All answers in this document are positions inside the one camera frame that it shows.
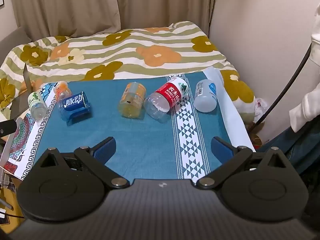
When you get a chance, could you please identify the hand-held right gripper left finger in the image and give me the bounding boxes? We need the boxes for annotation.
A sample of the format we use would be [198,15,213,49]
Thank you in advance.
[32,137,130,190]

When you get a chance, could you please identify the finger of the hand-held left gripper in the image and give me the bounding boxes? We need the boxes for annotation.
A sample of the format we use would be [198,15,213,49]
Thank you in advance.
[0,119,17,138]

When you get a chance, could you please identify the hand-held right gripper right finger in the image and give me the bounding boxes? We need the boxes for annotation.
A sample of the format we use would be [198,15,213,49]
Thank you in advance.
[196,137,293,190]

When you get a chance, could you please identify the teal patterned tablecloth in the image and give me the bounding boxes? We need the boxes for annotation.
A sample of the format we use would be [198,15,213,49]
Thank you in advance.
[0,71,257,180]

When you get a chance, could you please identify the green label clear bottle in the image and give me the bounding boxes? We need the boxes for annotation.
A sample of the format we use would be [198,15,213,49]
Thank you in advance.
[27,91,48,121]

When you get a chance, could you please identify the blue label bottle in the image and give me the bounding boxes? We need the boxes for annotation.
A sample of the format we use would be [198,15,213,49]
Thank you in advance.
[59,91,93,127]

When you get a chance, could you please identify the grey metal bar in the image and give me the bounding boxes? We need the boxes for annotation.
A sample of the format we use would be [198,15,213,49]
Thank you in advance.
[22,64,33,93]

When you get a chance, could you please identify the white translucent bottle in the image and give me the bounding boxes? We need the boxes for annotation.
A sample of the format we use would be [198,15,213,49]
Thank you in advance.
[194,79,217,113]

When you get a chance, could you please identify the yellow label bottle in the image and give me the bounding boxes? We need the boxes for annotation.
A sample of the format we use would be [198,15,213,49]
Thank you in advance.
[117,82,147,118]

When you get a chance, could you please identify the white plastic bag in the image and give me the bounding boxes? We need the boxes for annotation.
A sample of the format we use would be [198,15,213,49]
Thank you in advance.
[254,97,270,121]

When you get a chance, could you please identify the orange drink bottle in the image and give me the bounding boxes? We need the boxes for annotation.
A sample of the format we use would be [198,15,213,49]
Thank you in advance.
[53,81,73,105]

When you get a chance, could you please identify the red label clear bottle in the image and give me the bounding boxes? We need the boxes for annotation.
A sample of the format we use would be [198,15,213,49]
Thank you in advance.
[143,76,189,123]

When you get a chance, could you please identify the person's blue jeans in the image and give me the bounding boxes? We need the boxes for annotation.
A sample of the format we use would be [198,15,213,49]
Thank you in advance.
[257,126,320,180]

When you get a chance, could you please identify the grey headboard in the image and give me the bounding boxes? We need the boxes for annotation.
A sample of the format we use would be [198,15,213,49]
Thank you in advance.
[0,26,32,64]

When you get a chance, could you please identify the person's white sweater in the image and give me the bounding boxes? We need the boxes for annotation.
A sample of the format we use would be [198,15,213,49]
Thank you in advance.
[289,14,320,133]

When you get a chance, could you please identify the floral striped blanket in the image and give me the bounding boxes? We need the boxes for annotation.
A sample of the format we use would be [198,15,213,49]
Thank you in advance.
[0,21,255,125]

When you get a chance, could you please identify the beige curtain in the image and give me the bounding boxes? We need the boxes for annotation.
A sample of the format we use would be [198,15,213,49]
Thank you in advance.
[10,0,215,38]

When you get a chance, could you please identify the black cable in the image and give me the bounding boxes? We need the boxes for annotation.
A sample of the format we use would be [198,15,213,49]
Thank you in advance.
[246,42,313,132]

